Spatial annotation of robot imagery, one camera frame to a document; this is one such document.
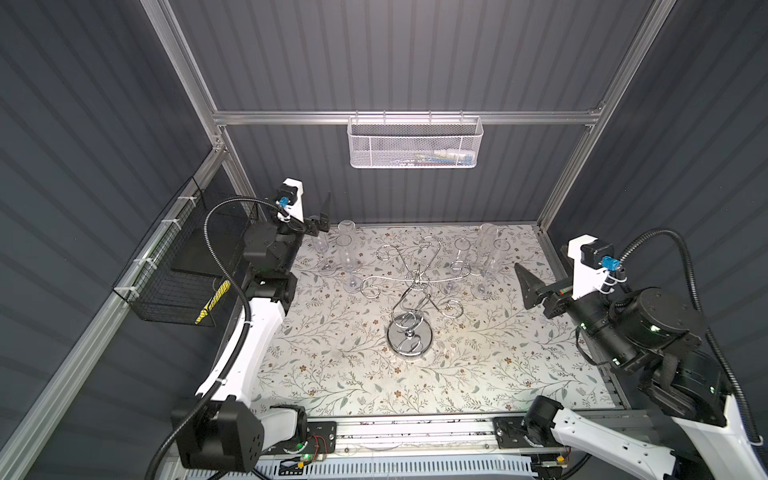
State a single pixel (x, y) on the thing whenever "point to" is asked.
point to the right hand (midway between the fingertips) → (546, 259)
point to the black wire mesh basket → (176, 277)
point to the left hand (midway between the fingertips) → (305, 188)
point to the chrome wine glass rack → (408, 334)
